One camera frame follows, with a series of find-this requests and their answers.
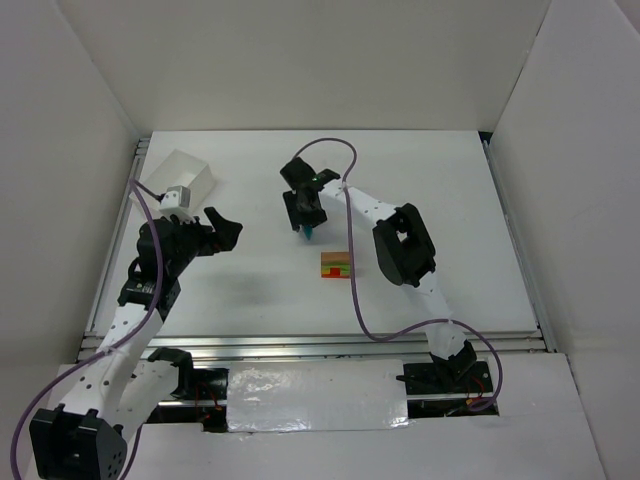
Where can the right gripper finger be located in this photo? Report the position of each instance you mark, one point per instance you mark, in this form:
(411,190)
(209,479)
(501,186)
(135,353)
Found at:
(316,215)
(294,211)

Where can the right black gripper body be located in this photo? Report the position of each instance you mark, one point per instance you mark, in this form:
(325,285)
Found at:
(306,218)

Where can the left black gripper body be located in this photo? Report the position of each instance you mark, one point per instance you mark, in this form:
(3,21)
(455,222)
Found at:
(201,236)

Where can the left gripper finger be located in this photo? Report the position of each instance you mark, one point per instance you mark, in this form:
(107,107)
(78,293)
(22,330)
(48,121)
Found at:
(217,221)
(227,235)

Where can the red rectangular wood block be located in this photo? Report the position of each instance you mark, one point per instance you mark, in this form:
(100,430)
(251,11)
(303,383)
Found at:
(335,273)

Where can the white plastic bin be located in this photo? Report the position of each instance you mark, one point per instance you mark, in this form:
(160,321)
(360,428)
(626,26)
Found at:
(182,169)

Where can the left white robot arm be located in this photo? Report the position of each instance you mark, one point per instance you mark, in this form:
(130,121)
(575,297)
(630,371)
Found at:
(86,436)

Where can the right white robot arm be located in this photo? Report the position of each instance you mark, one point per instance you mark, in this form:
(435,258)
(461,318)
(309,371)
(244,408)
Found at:
(404,251)

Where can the shiny white tape sheet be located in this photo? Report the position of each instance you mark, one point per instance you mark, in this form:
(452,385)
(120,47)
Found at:
(328,395)

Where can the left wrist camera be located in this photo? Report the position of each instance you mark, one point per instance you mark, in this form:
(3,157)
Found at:
(175,203)

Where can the aluminium rail frame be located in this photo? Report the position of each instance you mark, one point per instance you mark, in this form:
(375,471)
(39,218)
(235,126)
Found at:
(210,350)

